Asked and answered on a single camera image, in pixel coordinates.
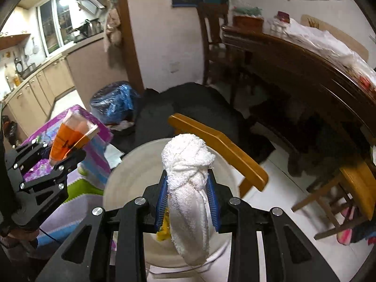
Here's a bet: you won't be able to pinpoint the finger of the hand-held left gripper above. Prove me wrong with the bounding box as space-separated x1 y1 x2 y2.
6 139 49 180
16 150 87 227

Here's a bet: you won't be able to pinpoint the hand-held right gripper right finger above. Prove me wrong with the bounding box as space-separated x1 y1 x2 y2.
206 169 341 282

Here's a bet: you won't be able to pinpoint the black plastic bags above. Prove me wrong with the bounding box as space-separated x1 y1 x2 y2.
1 120 19 146

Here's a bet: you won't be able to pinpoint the pink slipper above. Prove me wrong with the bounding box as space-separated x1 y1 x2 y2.
336 206 361 246

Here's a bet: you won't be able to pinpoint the dark wooden dining table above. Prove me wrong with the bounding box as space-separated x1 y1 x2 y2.
220 25 376 188

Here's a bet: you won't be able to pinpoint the white plastic sheet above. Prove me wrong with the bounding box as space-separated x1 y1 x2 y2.
270 16 376 77

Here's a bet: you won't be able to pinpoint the blue plastic bag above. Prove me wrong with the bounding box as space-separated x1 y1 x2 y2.
90 81 142 125

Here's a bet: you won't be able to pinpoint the metal cooking pot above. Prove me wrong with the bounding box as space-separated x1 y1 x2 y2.
87 18 102 36

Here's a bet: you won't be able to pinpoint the kitchen window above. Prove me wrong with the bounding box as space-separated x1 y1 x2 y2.
37 0 76 57

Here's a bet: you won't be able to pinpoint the white round bin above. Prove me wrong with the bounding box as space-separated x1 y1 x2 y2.
103 137 237 274

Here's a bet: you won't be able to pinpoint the beige kitchen base cabinets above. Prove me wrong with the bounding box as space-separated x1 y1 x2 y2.
0 48 77 141

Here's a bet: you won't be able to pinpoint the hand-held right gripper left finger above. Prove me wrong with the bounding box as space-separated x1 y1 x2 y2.
35 170 171 282

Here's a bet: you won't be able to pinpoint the wooden wall shelf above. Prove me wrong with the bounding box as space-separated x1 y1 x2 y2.
0 33 32 51

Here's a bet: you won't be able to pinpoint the hanging beige cloth bags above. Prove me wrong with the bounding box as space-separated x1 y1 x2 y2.
103 6 123 52

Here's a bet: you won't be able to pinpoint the white knotted towel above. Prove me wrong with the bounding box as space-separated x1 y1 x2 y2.
161 133 218 267

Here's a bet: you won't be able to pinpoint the brown wooden box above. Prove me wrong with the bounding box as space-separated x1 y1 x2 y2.
233 15 265 33

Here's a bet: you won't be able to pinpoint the light wooden chair back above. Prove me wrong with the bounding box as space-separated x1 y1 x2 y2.
300 14 370 63

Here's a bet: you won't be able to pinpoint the orange snack packet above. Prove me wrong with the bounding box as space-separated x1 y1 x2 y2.
48 106 99 168

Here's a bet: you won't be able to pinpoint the dark wooden chair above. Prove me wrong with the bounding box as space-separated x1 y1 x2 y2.
196 2 236 95

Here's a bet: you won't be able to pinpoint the black cloth heap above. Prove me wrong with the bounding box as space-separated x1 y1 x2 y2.
133 82 275 165

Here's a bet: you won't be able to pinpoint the yellow wooden chair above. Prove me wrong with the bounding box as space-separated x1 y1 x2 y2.
291 156 376 240
167 113 269 199

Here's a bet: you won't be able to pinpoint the metal range hood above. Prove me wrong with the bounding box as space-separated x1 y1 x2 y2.
73 0 106 14

